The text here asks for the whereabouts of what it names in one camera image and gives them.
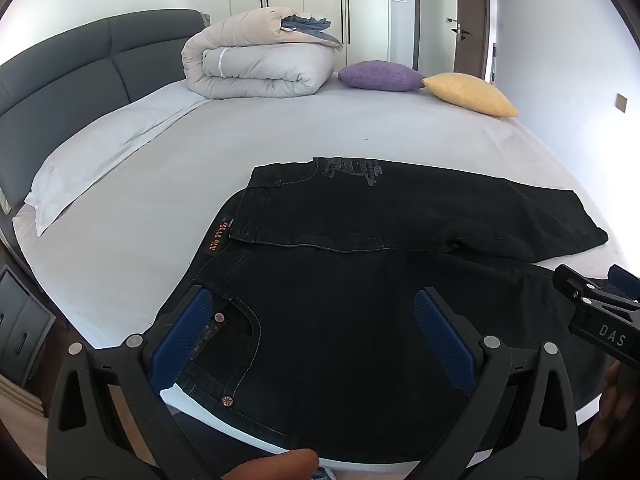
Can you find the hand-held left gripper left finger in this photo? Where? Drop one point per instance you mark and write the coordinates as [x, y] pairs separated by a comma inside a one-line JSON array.
[[182, 335]]

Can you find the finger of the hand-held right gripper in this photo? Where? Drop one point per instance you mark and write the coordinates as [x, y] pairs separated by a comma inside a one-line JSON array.
[[600, 327], [624, 280]]

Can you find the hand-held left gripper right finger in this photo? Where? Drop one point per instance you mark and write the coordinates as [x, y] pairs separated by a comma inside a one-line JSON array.
[[445, 340]]

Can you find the black denim pants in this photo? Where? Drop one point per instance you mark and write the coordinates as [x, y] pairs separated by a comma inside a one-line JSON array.
[[350, 310]]

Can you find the person's right hand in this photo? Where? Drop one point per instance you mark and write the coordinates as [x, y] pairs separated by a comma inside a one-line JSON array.
[[620, 395]]

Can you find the person's left hand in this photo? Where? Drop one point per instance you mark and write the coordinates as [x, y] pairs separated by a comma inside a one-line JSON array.
[[280, 465]]

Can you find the dark nightstand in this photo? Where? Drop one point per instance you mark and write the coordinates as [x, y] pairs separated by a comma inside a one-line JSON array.
[[22, 330]]

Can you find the white bed sheet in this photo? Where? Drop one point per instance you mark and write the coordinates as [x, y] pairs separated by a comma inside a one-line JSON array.
[[200, 160]]

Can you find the white pillow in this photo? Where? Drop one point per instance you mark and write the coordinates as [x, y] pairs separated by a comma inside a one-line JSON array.
[[100, 150]]

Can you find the yellow cushion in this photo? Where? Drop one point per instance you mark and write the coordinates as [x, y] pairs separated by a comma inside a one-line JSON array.
[[470, 92]]

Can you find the purple cushion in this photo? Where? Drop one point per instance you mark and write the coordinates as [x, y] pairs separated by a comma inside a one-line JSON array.
[[380, 75]]

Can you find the folded beige duvet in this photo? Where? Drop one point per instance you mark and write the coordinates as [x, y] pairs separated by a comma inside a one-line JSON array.
[[250, 65]]

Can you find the grey bed headboard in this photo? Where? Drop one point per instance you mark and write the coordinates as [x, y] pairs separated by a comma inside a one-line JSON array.
[[65, 70]]

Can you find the blue folded cloth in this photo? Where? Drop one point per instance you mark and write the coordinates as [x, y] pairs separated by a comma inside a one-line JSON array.
[[310, 27]]

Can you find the gold wall switch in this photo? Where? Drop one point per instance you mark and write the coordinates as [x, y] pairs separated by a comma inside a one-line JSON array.
[[622, 102]]

